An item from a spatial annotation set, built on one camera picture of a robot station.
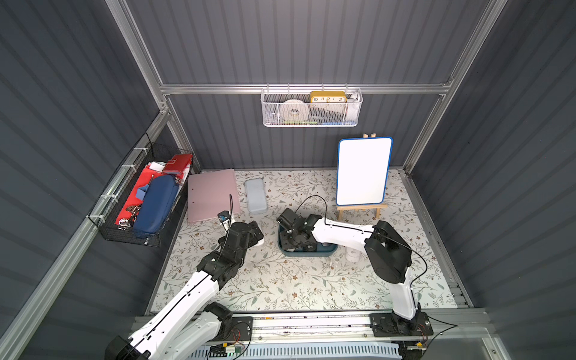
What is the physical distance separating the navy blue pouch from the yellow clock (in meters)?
0.61

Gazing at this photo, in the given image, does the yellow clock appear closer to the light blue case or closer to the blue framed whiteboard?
the blue framed whiteboard

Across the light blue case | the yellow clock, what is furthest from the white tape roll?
the light blue case

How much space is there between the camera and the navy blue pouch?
65 cm

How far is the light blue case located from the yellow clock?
489 mm

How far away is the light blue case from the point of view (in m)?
1.06

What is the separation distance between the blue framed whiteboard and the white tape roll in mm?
185

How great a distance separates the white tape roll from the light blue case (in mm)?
384

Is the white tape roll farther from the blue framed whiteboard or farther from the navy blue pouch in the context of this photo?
the navy blue pouch

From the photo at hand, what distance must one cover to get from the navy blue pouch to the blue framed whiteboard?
2.01 feet

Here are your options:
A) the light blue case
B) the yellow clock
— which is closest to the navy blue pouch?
the light blue case

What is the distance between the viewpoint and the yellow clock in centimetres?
88
